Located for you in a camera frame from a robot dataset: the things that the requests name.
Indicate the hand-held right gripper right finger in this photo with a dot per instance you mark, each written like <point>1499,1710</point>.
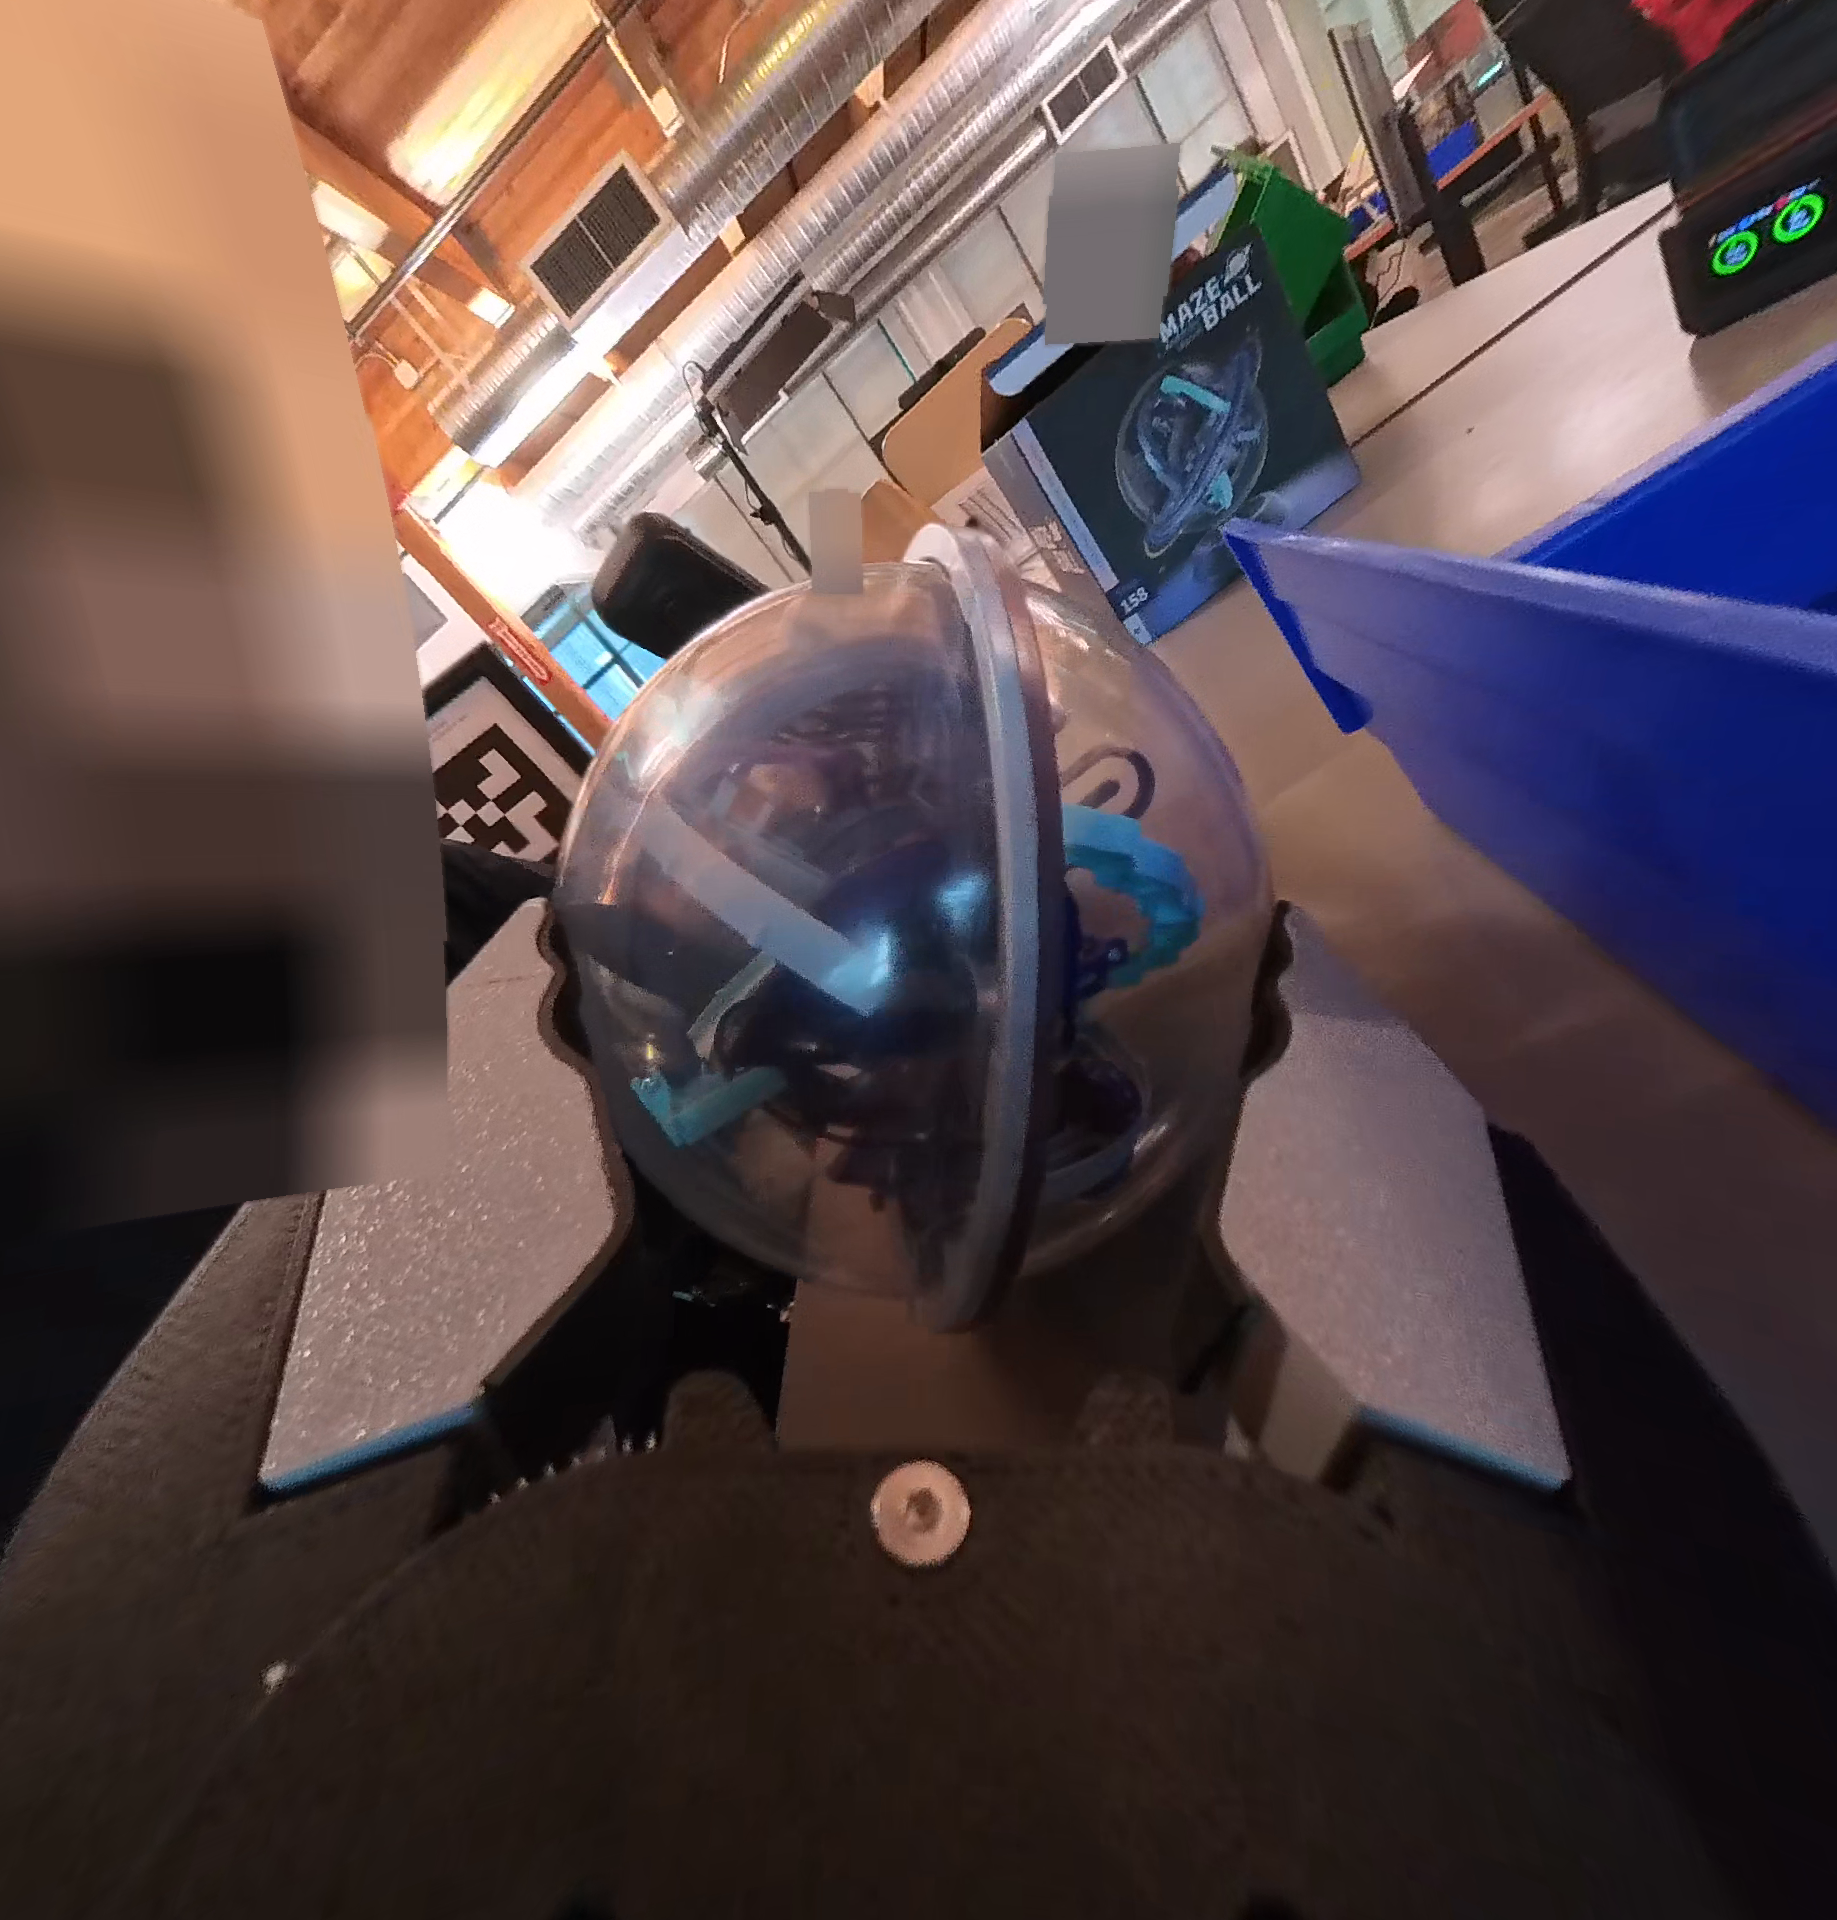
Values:
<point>1383,1245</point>

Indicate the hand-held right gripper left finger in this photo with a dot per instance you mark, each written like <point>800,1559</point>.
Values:
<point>439,1291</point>

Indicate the clear plastic maze ball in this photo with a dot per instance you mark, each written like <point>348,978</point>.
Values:
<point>860,930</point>

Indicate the dark maze ball box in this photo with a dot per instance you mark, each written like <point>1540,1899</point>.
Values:
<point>1203,434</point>

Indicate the blue plastic bin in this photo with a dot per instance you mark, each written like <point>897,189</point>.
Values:
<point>1638,750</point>

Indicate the black monitor on stand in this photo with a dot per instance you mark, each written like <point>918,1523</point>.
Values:
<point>762,360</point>

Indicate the brown cardboard sheet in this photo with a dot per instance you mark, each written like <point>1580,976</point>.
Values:
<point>942,412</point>

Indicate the ceiling air vent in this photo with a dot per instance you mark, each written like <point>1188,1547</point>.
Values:
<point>596,240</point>

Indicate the green plastic bin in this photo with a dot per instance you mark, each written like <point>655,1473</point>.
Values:
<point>1302,255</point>

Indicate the black device with green lights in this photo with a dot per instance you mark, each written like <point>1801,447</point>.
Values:
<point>1766,195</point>

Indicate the silver ventilation duct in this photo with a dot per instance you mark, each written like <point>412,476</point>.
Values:
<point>860,165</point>

